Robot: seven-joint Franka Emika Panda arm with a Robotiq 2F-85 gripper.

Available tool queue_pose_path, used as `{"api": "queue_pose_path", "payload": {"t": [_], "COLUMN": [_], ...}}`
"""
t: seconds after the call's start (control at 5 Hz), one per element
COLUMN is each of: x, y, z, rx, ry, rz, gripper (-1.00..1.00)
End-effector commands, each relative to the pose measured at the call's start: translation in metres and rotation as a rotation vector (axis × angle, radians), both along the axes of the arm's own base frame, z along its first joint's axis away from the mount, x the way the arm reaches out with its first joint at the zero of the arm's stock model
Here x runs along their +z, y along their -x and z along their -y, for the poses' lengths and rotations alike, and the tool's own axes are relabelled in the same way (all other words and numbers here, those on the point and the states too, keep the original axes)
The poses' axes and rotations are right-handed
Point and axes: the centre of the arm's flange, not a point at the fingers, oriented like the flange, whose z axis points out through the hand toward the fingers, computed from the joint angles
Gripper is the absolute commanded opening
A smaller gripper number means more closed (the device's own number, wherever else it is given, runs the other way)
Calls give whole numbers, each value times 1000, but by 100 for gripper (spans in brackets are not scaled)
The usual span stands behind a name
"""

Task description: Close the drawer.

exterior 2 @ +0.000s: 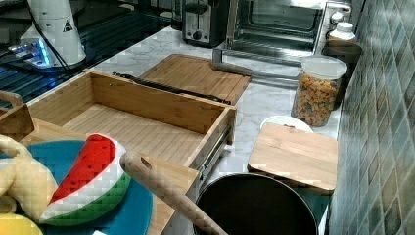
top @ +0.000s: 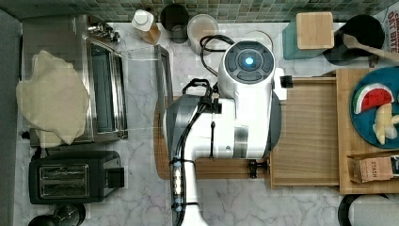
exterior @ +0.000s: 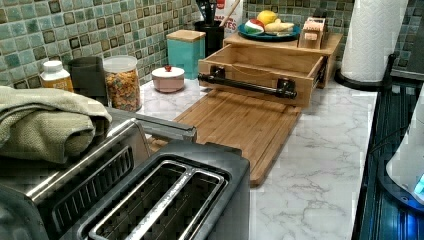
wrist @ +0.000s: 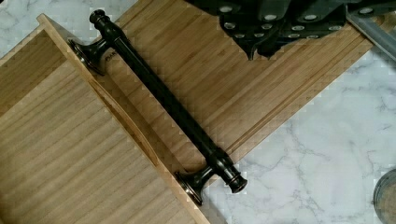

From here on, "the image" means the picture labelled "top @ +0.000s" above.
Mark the wooden drawer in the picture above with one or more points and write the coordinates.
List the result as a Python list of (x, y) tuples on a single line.
[(307, 151)]

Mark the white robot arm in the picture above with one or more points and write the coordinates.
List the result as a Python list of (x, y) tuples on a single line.
[(248, 75)]

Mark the wooden drawer cabinet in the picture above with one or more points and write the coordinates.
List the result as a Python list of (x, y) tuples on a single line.
[(350, 141)]

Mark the silver toaster oven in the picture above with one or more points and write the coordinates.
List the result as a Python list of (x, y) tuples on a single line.
[(88, 43)]

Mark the white translucent container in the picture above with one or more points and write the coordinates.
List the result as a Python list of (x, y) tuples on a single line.
[(198, 27)]

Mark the dark cup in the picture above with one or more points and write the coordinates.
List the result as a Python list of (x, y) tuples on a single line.
[(174, 18)]

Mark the bottle with white cap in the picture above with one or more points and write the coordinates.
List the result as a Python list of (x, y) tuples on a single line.
[(145, 25)]

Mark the teal canister with wooden lid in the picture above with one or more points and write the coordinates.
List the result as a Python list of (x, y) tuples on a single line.
[(308, 35)]

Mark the beige cloth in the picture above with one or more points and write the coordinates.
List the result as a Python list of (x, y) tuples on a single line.
[(54, 100)]

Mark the black toaster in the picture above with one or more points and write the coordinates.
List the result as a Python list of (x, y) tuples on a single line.
[(75, 177)]

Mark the black round object bottom left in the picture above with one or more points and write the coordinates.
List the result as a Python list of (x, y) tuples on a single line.
[(63, 215)]

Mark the wooden spoon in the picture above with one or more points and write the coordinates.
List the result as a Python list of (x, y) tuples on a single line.
[(352, 43)]

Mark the brown tea box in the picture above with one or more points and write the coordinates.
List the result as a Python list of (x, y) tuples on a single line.
[(367, 168)]

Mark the toy watermelon slice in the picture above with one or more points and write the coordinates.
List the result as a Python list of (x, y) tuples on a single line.
[(370, 96)]

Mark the black and white bowl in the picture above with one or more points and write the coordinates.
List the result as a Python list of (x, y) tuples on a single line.
[(368, 210)]

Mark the toy banana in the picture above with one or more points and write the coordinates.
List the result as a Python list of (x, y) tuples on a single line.
[(384, 126)]

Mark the black pot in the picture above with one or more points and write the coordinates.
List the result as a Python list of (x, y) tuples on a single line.
[(366, 29)]

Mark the oat bites package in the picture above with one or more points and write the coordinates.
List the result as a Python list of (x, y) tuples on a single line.
[(389, 19)]

